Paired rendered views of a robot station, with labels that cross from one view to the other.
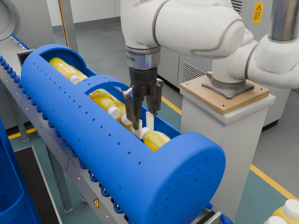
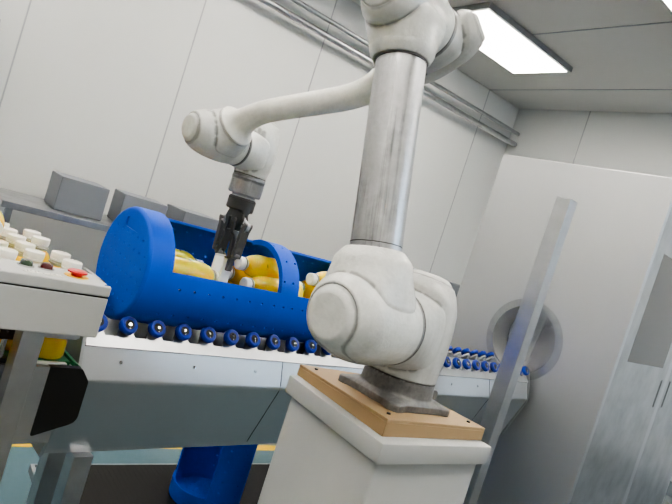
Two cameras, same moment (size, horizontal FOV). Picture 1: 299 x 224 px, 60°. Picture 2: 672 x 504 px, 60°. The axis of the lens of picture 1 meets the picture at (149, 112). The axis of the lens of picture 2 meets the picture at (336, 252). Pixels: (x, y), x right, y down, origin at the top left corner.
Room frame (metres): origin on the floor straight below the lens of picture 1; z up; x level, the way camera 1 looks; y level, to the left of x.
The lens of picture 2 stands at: (0.76, -1.58, 1.33)
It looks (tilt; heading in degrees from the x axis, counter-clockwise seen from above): 2 degrees down; 84
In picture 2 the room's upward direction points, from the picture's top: 18 degrees clockwise
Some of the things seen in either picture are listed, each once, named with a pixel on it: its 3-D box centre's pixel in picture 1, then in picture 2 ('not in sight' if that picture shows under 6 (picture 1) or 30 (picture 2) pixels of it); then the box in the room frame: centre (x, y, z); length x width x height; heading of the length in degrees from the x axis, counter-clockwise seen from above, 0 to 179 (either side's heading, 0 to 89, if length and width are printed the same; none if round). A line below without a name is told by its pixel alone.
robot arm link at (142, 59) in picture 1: (143, 54); (246, 187); (0.64, 0.02, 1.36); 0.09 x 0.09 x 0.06
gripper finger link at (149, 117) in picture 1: (150, 122); (225, 270); (0.65, 0.00, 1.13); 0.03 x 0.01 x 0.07; 39
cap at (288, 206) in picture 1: (293, 208); (71, 265); (0.38, -0.34, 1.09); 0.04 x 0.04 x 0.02
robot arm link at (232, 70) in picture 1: (234, 54); (413, 322); (1.09, -0.37, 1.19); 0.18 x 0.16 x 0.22; 48
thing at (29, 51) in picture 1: (30, 64); not in sight; (1.41, 0.70, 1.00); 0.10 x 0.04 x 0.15; 128
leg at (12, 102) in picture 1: (16, 113); not in sight; (1.92, 1.19, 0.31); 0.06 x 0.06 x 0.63; 38
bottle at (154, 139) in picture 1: (166, 150); (183, 272); (0.56, -0.05, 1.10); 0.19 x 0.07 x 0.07; 38
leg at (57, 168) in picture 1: (60, 180); not in sight; (1.15, 0.58, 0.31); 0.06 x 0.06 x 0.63; 38
